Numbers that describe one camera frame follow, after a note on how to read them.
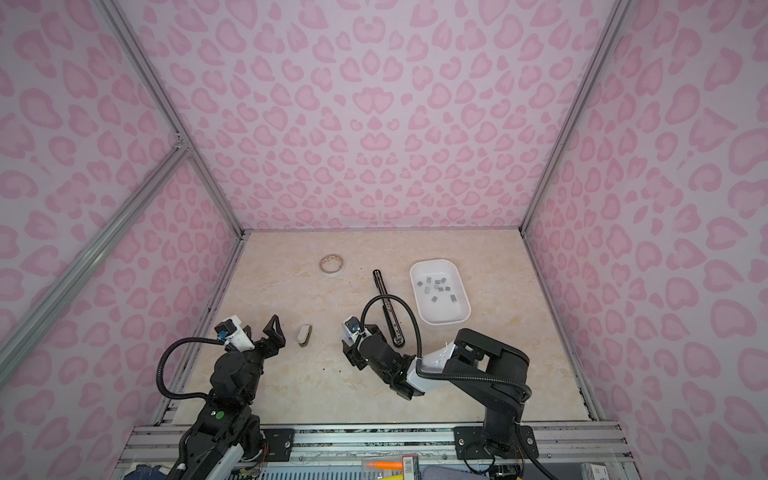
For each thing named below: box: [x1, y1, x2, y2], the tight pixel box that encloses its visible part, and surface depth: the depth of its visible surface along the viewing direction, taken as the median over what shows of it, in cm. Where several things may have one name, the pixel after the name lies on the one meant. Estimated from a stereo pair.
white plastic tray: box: [410, 259, 471, 325], surface depth 103 cm
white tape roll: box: [319, 254, 344, 277], surface depth 111 cm
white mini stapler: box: [297, 324, 313, 347], surface depth 92 cm
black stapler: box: [373, 269, 405, 348], surface depth 95 cm
